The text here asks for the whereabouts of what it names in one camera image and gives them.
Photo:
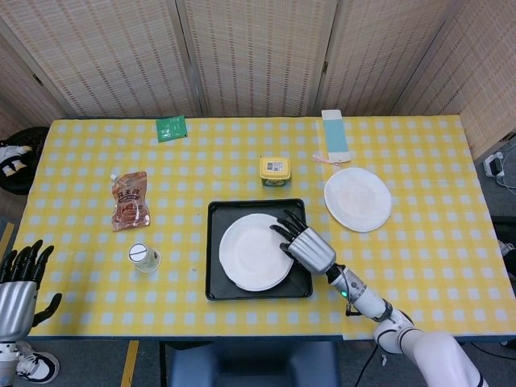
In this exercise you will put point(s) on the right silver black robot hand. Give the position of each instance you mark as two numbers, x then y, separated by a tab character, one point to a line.
312	250

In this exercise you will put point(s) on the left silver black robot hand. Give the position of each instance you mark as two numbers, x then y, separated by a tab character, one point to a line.
16	298

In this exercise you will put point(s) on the white paper plate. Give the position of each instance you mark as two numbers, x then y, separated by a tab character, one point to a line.
356	199
250	254

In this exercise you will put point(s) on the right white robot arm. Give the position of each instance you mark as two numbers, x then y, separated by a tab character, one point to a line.
395	322

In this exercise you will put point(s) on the black plastic tray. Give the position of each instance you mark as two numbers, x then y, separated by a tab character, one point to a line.
217	282

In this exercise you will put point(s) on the white and black sneaker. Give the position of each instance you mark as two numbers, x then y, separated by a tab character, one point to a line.
38	363

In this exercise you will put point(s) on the green tub with yellow lid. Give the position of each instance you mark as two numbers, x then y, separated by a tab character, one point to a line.
275	169

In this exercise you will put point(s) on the pink paper wrapper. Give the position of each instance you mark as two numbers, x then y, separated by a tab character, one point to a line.
326	159

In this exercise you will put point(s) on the yellow checked tablecloth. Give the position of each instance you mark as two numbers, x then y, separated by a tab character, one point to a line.
423	262

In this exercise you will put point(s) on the blue and white paper strip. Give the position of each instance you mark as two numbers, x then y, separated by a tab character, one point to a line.
336	135

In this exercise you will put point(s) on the black bag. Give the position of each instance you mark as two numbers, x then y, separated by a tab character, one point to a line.
28	177

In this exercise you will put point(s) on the fern print paper cup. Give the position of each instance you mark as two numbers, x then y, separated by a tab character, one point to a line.
143	258

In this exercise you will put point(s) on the brown sauce pouch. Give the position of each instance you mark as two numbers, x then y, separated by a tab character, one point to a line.
130	201

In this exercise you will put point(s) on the green printed card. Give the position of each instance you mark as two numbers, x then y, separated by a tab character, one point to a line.
171	129

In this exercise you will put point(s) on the white power adapter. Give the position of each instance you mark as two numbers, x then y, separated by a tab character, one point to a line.
495	165

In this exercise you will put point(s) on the woven folding screen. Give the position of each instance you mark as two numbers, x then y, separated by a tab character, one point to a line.
258	52

